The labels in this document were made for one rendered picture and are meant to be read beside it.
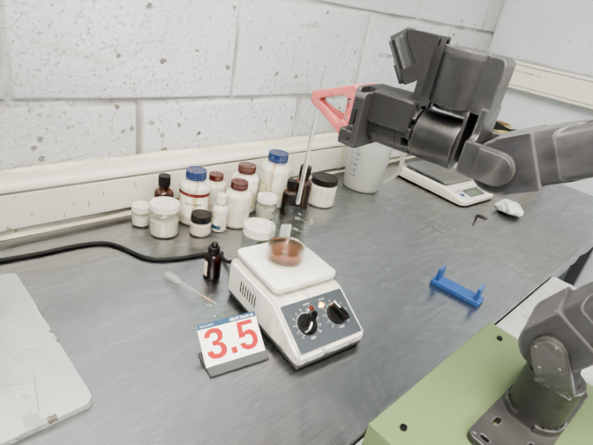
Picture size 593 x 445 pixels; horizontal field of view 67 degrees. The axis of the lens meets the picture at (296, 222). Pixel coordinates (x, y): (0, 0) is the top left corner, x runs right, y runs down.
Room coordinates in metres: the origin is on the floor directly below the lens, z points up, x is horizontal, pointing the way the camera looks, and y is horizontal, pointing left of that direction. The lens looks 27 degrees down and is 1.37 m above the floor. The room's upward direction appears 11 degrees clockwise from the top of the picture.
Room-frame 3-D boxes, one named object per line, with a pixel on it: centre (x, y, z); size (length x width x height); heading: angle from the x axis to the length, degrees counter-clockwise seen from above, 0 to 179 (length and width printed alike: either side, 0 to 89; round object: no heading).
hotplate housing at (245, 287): (0.59, -0.01, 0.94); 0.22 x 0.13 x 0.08; 41
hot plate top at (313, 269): (0.61, 0.00, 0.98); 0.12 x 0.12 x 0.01; 41
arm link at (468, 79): (0.50, -0.17, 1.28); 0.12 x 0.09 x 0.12; 57
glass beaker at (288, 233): (0.61, 0.01, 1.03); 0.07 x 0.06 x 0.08; 56
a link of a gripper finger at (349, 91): (0.60, -0.04, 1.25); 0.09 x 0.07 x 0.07; 58
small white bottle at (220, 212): (0.82, 0.16, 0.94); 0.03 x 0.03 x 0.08
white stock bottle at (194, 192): (0.85, 0.22, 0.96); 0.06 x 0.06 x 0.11
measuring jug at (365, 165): (1.23, -0.18, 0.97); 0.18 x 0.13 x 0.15; 58
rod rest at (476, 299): (0.76, -0.33, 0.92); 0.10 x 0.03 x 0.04; 55
